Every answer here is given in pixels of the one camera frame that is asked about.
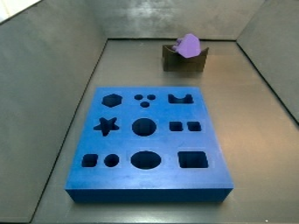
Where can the purple three-prong object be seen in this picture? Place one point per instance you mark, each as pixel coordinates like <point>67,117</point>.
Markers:
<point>189,46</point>

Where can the black curved fixture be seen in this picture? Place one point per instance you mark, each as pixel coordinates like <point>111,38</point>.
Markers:
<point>176,63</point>

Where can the blue shape-sorter block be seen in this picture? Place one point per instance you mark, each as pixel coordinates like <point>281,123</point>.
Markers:
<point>149,149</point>

